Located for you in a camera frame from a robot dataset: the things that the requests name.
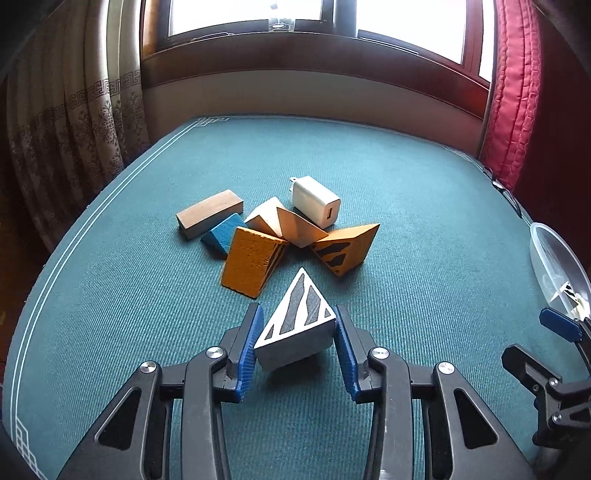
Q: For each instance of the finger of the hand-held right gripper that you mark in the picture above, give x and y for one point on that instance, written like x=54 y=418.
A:
x=561 y=323
x=526 y=362

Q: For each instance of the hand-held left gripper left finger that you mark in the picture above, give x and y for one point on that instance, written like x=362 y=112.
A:
x=245 y=355

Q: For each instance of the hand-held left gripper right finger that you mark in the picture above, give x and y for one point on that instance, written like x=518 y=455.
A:
x=347 y=355

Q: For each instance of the white black-striped wedge block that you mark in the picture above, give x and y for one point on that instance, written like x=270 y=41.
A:
x=295 y=307
x=570 y=294

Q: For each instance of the clear plastic bowl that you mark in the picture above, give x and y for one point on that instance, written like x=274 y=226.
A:
x=551 y=258

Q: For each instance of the orange black-striped wedge block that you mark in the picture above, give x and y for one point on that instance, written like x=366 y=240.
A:
x=251 y=261
x=346 y=249

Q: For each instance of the blue wedge block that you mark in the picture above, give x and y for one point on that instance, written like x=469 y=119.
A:
x=224 y=233

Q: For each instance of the plain wooden wedge block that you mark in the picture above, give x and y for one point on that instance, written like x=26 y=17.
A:
x=300 y=228
x=265 y=214

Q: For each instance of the brown rectangular wooden block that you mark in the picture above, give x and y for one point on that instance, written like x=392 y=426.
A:
x=207 y=212

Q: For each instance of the white plug charger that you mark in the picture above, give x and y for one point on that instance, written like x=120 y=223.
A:
x=316 y=198

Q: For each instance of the red quilted curtain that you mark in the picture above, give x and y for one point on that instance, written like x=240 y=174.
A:
x=512 y=92

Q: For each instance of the beige patterned curtain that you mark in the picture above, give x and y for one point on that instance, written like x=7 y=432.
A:
x=69 y=115

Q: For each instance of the small glass holder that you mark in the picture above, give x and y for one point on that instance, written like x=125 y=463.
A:
x=280 y=25

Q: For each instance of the wooden window frame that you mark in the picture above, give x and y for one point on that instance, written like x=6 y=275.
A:
x=295 y=60

